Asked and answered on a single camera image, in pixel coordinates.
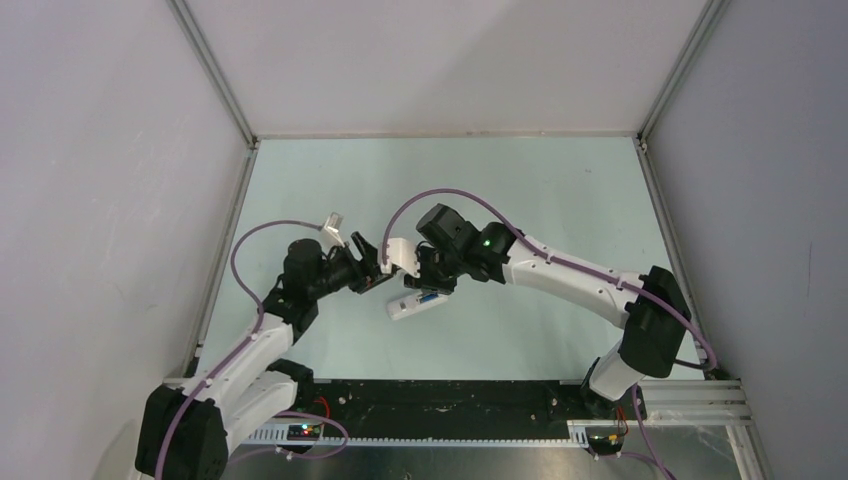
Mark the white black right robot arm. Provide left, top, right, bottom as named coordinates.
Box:
left=405, top=204, right=691, bottom=418

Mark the right controller board with wires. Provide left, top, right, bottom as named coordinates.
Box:
left=585, top=432, right=627, bottom=458

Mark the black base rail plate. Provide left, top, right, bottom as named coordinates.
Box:
left=311, top=378, right=647, bottom=442

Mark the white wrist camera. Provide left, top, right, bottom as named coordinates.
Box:
left=380, top=237, right=420, bottom=278
left=319, top=212, right=346, bottom=249

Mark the aluminium frame post right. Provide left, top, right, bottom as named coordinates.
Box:
left=637, top=0, right=731, bottom=144

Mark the white remote control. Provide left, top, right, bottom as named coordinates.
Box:
left=386, top=292, right=449, bottom=321

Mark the left controller board with LEDs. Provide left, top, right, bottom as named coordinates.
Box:
left=285, top=423, right=323, bottom=442

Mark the aluminium frame post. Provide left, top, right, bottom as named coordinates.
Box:
left=637, top=0, right=731, bottom=144
left=166, top=0, right=258, bottom=150

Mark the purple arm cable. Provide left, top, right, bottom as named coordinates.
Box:
left=153, top=219, right=351, bottom=480
left=380, top=188, right=720, bottom=480

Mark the aluminium frame post left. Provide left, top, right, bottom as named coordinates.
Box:
left=166, top=0, right=258, bottom=150

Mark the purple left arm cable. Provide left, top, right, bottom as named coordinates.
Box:
left=153, top=219, right=351, bottom=480

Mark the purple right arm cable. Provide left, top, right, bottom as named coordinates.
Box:
left=380, top=188, right=720, bottom=480

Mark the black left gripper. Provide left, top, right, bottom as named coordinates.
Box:
left=309, top=232, right=393, bottom=300

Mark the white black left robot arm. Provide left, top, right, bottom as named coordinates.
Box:
left=134, top=233, right=398, bottom=479

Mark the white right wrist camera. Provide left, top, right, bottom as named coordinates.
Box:
left=380, top=237, right=420, bottom=278

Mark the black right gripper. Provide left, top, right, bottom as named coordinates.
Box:
left=404, top=245, right=465, bottom=296

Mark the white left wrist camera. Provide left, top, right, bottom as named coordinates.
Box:
left=319, top=212, right=346, bottom=249

